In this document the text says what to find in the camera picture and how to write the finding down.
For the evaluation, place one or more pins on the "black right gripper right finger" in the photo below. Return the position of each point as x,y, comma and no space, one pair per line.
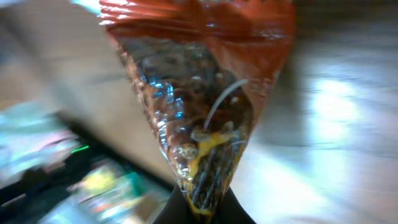
231,212

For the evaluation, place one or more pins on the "red chocolate bar wrapper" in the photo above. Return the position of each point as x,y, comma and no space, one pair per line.
202,72

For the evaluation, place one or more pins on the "light blue tissue packet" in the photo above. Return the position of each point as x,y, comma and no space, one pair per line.
32,137

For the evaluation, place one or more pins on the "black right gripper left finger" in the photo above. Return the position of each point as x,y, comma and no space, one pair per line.
176,210

